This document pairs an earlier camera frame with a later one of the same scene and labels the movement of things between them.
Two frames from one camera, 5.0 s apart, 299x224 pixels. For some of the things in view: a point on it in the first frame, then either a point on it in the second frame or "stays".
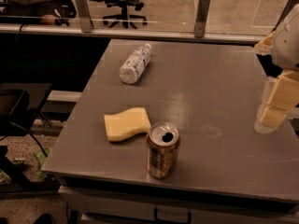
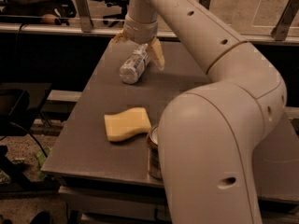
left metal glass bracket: (86, 20) stays
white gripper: (289, 49) -> (140, 32)
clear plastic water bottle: (138, 61) stays
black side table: (21, 104) stays
